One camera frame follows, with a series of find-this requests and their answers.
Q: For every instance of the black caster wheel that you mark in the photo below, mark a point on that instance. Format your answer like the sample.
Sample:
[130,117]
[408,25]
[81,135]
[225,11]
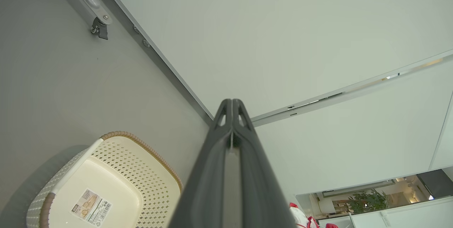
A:
[100,29]

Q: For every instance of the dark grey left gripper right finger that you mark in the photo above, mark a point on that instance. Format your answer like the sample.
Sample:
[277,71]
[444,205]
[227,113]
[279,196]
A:
[258,185]

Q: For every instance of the paper product label sticker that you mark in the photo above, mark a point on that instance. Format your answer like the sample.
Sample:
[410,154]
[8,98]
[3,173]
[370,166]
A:
[91,207]

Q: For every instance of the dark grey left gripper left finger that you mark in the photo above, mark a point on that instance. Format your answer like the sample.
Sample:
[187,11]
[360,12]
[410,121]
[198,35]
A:
[205,185]

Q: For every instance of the green potted plant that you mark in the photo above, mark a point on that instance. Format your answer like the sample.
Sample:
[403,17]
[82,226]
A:
[366,201]

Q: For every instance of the small metal floor glide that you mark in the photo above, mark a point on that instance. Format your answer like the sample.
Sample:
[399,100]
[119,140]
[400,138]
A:
[146,43]
[136,29]

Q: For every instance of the cream perforated laundry basket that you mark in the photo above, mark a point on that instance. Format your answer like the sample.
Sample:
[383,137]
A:
[116,171]

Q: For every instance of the red garment with white stripes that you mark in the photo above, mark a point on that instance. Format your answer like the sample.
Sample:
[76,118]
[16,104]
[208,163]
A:
[300,217]

